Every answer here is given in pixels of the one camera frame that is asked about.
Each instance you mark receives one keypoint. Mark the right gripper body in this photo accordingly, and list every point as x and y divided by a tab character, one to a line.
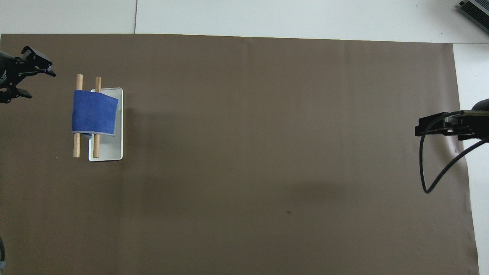
480	122

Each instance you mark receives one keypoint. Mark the blue towel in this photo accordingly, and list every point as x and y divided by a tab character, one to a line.
94	112

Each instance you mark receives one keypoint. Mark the grey ribbed metal box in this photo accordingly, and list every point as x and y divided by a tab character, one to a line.
476	11

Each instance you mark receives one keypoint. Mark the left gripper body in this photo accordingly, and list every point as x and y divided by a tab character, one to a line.
7	70

